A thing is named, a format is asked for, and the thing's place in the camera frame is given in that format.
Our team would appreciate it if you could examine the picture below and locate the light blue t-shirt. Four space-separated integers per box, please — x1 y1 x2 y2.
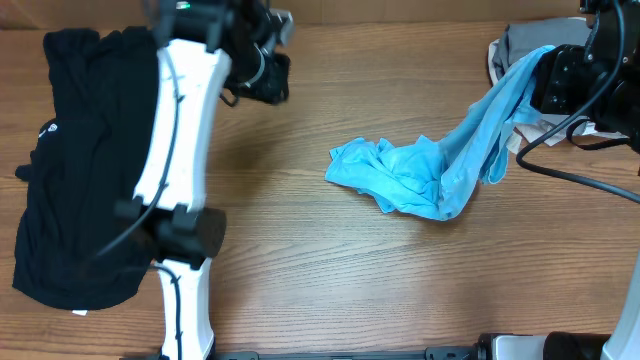
325 45 554 221

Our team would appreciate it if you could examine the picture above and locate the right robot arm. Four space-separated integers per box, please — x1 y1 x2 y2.
531 0 639 360

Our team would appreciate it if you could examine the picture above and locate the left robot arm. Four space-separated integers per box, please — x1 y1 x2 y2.
104 0 295 359

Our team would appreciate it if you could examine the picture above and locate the black t-shirt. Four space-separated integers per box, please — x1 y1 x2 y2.
13 27 159 310

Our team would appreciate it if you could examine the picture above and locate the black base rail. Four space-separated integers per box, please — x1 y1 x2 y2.
119 344 566 360

